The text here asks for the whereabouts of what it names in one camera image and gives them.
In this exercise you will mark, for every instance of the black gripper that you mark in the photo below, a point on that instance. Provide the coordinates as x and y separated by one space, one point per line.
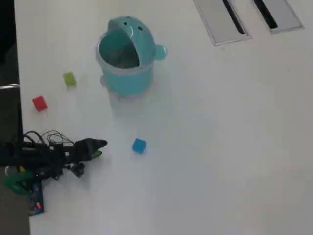
78 150

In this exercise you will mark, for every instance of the blue lego block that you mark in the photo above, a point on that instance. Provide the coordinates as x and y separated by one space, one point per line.
139 145

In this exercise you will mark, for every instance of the red lego block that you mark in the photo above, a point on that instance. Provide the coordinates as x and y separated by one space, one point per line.
39 102

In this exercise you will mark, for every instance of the green lego block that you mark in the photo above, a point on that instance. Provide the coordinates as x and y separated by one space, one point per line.
69 79

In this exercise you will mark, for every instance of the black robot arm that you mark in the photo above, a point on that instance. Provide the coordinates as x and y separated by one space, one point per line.
24 156

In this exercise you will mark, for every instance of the teal whale-shaped bin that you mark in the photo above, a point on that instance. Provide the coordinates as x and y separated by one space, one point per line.
127 80

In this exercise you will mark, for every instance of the yellow connector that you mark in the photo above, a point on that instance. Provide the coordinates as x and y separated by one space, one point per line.
21 169

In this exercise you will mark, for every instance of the blue circuit board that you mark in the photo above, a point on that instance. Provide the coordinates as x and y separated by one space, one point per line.
36 200

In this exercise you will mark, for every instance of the green table clamp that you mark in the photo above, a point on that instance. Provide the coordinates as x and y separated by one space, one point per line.
14 183

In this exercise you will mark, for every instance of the chrome chair bar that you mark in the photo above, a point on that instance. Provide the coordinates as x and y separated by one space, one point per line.
9 86

